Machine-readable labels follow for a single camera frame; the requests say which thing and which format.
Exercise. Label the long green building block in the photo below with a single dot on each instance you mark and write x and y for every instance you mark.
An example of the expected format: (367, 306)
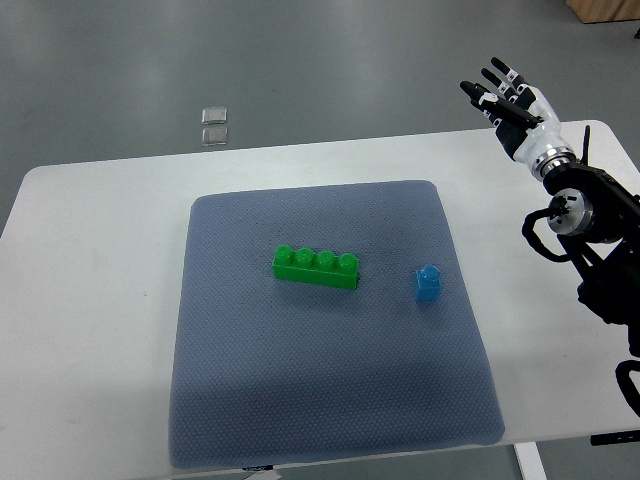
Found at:
(324, 268)

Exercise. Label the black table control panel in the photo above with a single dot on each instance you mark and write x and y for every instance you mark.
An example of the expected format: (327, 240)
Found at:
(615, 438)

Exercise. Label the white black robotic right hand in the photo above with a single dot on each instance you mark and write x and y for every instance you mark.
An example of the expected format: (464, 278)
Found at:
(525, 123)

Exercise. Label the small blue building block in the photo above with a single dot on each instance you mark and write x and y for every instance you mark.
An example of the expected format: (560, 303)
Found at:
(427, 283)

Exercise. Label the lower metal floor plate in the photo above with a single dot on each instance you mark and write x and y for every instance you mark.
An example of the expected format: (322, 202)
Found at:
(212, 136)

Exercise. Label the grey-blue textured mat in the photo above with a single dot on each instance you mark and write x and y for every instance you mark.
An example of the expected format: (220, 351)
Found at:
(268, 371)

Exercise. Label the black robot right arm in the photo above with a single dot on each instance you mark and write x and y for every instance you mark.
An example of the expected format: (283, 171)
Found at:
(592, 222)

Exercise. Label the black label under table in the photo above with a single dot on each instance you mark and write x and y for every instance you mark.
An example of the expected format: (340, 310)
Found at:
(258, 469)

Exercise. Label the white table leg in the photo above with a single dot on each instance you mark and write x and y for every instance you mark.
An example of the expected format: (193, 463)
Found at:
(529, 461)

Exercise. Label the metal floor plate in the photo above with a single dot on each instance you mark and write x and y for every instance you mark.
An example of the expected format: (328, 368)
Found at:
(214, 115)
(212, 136)

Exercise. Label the wooden box corner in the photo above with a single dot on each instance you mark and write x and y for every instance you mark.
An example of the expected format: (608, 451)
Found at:
(604, 11)

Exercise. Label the upper metal floor plate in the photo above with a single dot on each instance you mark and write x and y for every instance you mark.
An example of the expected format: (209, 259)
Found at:
(214, 115)

